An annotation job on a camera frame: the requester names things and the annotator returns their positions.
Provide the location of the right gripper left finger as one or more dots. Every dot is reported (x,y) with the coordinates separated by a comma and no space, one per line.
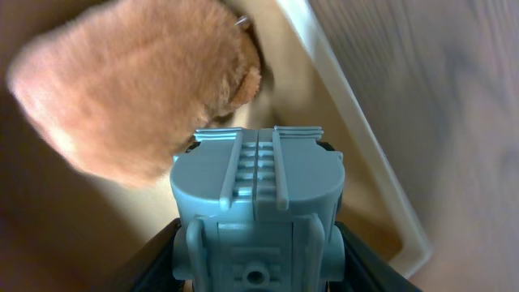
(151,269)

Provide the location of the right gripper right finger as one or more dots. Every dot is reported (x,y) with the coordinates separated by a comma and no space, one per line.
(365,271)

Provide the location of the yellow grey toy truck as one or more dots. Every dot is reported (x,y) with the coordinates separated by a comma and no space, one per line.
(257,211)

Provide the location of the brown plush toy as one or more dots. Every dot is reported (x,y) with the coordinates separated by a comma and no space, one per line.
(121,89)

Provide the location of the white cardboard box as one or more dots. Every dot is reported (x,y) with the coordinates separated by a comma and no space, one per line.
(62,231)

